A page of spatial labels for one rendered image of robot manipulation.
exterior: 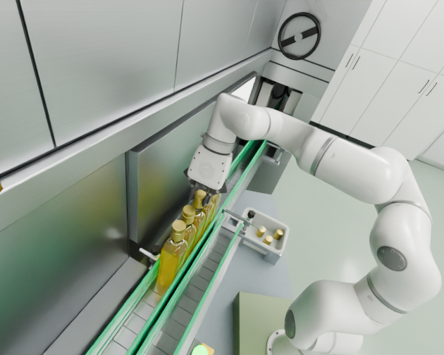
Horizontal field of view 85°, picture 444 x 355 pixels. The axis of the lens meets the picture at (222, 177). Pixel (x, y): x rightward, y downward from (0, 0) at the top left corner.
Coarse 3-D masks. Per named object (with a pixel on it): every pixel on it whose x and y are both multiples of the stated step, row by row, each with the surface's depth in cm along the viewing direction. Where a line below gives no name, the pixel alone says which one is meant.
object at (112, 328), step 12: (276, 108) 198; (240, 156) 129; (156, 264) 71; (156, 276) 76; (144, 288) 71; (132, 300) 64; (120, 312) 60; (120, 324) 63; (108, 336) 59; (96, 348) 54
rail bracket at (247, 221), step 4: (224, 208) 94; (224, 212) 96; (228, 212) 94; (232, 212) 94; (248, 212) 90; (252, 212) 90; (236, 216) 94; (240, 216) 94; (248, 216) 91; (252, 216) 90; (244, 220) 93; (248, 220) 92; (244, 224) 93; (248, 224) 92; (252, 224) 93; (256, 224) 93; (244, 228) 95; (260, 228) 92; (240, 232) 97; (244, 232) 96
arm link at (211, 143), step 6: (204, 132) 62; (204, 138) 61; (210, 138) 58; (204, 144) 60; (210, 144) 58; (216, 144) 58; (222, 144) 58; (228, 144) 59; (216, 150) 58; (222, 150) 59; (228, 150) 60
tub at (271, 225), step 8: (248, 208) 115; (256, 216) 116; (264, 216) 114; (264, 224) 116; (272, 224) 115; (280, 224) 113; (248, 232) 113; (272, 232) 117; (288, 232) 110; (256, 240) 102; (280, 240) 111; (272, 248) 101; (280, 248) 103
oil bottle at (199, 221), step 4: (196, 216) 72; (200, 216) 73; (204, 216) 74; (196, 220) 72; (200, 220) 72; (196, 224) 72; (200, 224) 73; (200, 228) 76; (196, 232) 74; (200, 232) 80; (196, 236) 75; (196, 240) 78; (192, 244) 78; (196, 244) 82; (192, 248) 80
